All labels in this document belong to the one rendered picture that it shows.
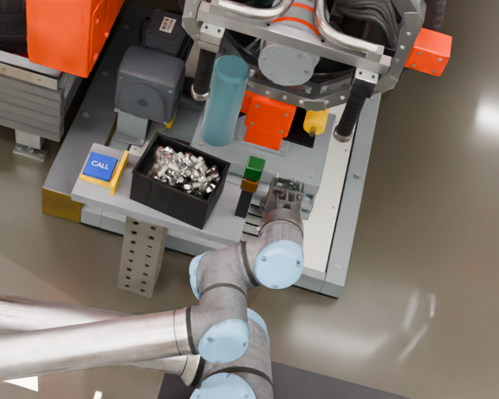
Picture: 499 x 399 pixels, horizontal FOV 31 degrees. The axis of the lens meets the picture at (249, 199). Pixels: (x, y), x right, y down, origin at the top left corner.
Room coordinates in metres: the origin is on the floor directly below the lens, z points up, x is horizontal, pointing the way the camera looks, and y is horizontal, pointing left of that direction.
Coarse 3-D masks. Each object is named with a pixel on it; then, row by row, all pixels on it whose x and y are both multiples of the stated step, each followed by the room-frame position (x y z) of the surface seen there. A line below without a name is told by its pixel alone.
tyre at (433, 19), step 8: (184, 0) 1.69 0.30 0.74; (424, 0) 1.69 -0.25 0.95; (432, 0) 1.69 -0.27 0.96; (440, 0) 1.70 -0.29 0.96; (184, 8) 1.69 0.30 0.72; (432, 8) 1.69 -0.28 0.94; (440, 8) 1.70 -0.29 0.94; (432, 16) 1.69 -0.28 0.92; (440, 16) 1.70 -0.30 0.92; (424, 24) 1.69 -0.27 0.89; (432, 24) 1.69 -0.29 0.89; (440, 24) 1.71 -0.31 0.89; (248, 56) 1.69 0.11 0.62; (256, 64) 1.69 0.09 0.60; (312, 80) 1.69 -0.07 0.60; (320, 80) 1.69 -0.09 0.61; (328, 80) 1.69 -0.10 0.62
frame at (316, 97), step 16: (192, 0) 1.61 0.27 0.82; (400, 0) 1.61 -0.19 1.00; (416, 0) 1.65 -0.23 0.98; (192, 16) 1.60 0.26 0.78; (416, 16) 1.61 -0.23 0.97; (192, 32) 1.60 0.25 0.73; (400, 32) 1.61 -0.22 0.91; (416, 32) 1.61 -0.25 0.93; (224, 48) 1.66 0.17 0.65; (400, 48) 1.61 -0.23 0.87; (400, 64) 1.61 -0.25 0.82; (256, 80) 1.62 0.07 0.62; (336, 80) 1.66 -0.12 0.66; (384, 80) 1.61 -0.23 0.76; (272, 96) 1.61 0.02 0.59; (288, 96) 1.61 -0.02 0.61; (304, 96) 1.61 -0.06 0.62; (320, 96) 1.62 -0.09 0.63; (336, 96) 1.61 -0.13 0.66
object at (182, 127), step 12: (180, 108) 1.86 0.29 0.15; (192, 108) 1.88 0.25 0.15; (180, 120) 1.81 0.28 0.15; (192, 120) 1.83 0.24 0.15; (168, 132) 1.75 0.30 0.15; (180, 132) 1.77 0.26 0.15; (192, 132) 1.78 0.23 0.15; (228, 180) 1.63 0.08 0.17; (240, 180) 1.66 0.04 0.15; (264, 180) 1.68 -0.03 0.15; (264, 192) 1.63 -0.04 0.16; (312, 204) 1.64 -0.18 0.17; (300, 216) 1.63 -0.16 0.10
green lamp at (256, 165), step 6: (252, 156) 1.34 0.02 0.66; (252, 162) 1.32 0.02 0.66; (258, 162) 1.33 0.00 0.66; (264, 162) 1.33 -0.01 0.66; (246, 168) 1.30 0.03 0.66; (252, 168) 1.31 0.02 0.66; (258, 168) 1.31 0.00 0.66; (246, 174) 1.30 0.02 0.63; (252, 174) 1.30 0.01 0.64; (258, 174) 1.30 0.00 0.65
